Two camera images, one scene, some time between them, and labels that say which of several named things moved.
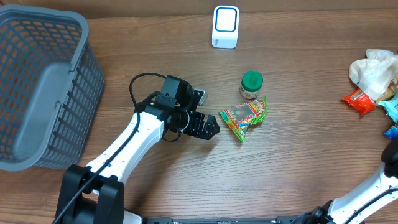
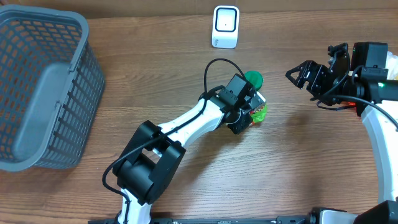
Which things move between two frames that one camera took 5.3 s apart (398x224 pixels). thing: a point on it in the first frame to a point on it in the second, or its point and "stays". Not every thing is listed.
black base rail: (172, 220) stays
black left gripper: (197, 130) to (241, 126)
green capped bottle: (251, 83) stays
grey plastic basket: (51, 88) stays
